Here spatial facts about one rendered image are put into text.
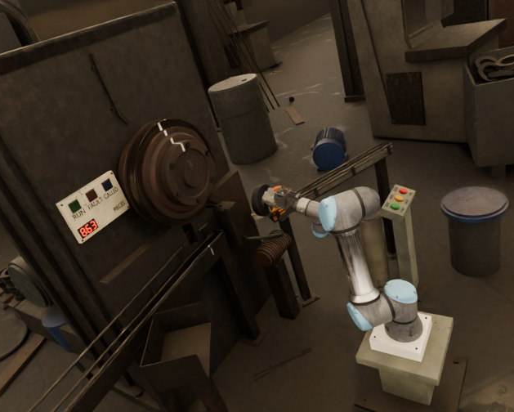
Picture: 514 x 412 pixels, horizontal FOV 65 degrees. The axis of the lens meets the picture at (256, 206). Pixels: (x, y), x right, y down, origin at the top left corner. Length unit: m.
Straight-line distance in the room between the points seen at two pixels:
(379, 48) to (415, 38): 0.31
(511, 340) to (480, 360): 0.18
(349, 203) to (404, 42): 2.64
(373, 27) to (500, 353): 2.88
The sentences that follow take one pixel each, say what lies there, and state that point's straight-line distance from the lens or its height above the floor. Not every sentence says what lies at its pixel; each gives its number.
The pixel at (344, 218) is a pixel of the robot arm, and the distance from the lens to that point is 1.48.
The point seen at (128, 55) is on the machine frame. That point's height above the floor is 1.61.
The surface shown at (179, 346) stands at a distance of 1.71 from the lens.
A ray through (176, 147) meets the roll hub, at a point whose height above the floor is 1.25.
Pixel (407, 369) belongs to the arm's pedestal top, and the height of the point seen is 0.30.
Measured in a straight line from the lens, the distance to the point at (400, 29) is 3.96.
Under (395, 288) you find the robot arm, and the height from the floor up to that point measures 0.58.
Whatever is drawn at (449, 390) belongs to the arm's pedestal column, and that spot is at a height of 0.02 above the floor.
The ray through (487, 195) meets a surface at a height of 0.43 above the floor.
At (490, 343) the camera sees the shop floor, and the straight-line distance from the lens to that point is 2.27.
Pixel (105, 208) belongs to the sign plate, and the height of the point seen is 1.12.
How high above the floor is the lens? 1.72
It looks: 28 degrees down
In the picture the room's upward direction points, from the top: 18 degrees counter-clockwise
